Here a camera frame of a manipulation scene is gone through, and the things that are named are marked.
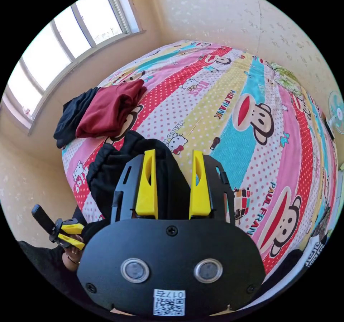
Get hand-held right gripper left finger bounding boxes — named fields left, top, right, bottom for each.
left=135, top=149, right=158, bottom=219

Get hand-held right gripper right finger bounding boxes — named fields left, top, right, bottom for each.
left=188, top=150, right=211, bottom=220

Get black pants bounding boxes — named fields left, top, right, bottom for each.
left=86, top=130, right=190, bottom=220

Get person's left forearm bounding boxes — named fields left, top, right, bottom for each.
left=18, top=240, right=81, bottom=297

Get person's left hand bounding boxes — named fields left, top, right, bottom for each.
left=62, top=235, right=85, bottom=272

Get pile of clothes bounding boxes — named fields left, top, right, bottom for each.
left=53, top=79, right=148, bottom=148

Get bed with cartoon printed sheet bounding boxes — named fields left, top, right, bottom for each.
left=61, top=39, right=339, bottom=275

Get green floral pillow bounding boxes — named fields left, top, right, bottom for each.
left=266, top=61, right=304, bottom=100

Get standing fan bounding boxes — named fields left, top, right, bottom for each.
left=327, top=90, right=344, bottom=135

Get window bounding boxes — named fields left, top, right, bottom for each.
left=0, top=0, right=147, bottom=137

